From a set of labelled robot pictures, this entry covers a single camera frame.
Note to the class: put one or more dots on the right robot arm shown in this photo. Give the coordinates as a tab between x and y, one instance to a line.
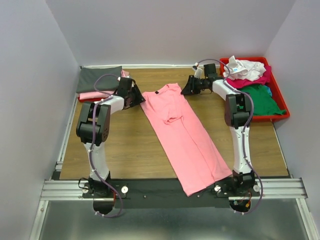
238	114

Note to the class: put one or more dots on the green t shirt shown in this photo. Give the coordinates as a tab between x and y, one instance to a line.
264	104

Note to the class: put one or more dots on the aluminium frame rail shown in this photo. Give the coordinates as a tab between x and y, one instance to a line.
64	214

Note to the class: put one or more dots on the folded grey t shirt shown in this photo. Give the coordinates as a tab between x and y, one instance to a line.
88	77

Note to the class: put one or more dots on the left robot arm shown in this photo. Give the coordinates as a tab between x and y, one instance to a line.
93	129

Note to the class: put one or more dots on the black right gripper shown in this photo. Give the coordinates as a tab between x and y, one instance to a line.
193	85

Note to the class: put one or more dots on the folded red t shirt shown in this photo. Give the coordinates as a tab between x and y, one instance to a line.
81	99

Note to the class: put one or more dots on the white t shirt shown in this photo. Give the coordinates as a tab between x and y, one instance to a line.
243	69

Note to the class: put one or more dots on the folded pink t shirt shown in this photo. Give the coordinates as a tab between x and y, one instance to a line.
95	96

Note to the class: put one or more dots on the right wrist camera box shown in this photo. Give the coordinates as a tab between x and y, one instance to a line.
197	71

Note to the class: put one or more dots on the blue t shirt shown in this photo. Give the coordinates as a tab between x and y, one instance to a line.
268	90

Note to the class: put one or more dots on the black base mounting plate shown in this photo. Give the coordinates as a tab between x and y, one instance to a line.
161	193

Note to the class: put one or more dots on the magenta t shirt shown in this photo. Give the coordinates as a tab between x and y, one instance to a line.
241	83

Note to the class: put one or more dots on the red plastic bin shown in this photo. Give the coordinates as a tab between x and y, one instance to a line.
276	94

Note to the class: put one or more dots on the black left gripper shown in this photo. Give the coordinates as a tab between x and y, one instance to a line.
135	95

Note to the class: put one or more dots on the light pink t shirt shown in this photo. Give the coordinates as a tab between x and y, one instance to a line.
190	150

